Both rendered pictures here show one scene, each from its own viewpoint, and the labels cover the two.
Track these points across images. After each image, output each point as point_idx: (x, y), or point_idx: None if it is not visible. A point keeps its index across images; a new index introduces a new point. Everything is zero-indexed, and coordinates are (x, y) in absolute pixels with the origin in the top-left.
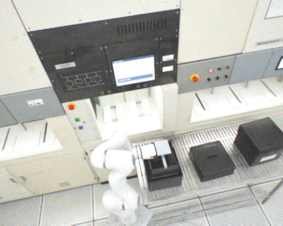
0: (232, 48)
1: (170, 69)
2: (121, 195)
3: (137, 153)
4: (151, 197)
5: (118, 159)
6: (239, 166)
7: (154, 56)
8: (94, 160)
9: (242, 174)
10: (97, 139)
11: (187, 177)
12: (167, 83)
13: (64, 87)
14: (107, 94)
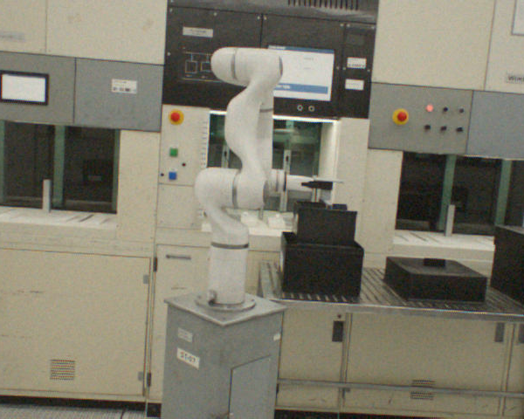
0: (465, 77)
1: (359, 87)
2: (240, 142)
3: (278, 172)
4: (286, 296)
5: (258, 49)
6: (499, 302)
7: (335, 55)
8: (219, 51)
9: (508, 308)
10: (191, 224)
11: (375, 294)
12: (352, 117)
13: (182, 72)
14: None
